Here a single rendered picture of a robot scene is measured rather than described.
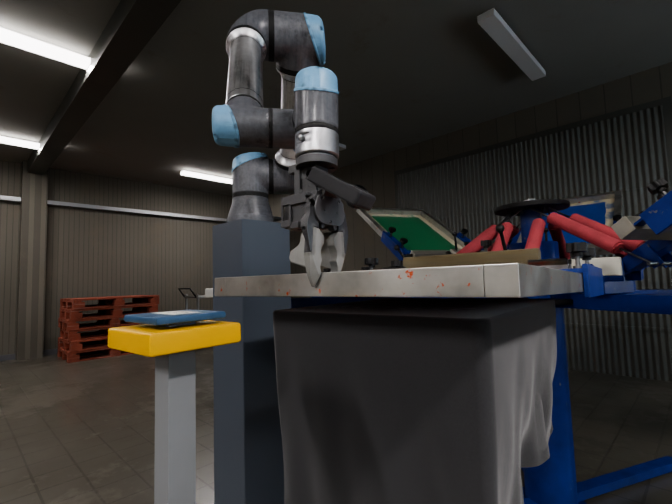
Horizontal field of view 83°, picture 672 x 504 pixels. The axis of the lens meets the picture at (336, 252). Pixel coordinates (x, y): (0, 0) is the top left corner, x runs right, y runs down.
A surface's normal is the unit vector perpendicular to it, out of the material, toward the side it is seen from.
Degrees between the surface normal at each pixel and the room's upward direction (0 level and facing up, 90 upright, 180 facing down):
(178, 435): 90
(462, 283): 88
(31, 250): 90
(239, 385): 90
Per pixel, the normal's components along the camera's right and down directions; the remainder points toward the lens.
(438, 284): -0.64, -0.07
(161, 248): 0.71, -0.07
